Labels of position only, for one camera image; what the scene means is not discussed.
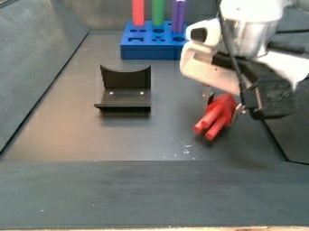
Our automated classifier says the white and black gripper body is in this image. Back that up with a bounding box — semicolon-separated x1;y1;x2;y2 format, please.
179;18;309;119

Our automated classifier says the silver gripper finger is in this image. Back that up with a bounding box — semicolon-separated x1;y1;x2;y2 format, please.
232;104;246;122

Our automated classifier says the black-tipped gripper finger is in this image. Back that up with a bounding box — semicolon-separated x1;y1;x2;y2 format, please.
202;85;214;105

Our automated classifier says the red three prong object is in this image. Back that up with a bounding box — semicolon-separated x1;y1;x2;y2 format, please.
193;94;238;141

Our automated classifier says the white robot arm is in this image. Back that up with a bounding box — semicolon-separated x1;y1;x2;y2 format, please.
179;0;309;119

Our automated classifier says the black curved fixture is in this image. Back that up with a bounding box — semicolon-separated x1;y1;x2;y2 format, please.
94;66;151;113

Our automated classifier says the blue shape sorter block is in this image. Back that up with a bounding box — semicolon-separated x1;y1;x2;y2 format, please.
119;21;186;60

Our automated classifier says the purple star peg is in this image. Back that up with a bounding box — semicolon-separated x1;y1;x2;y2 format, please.
171;0;186;33

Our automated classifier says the green cylinder peg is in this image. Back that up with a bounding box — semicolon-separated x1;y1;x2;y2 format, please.
153;0;166;26

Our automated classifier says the red rectangular peg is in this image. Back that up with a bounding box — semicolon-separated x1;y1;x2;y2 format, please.
131;0;145;26

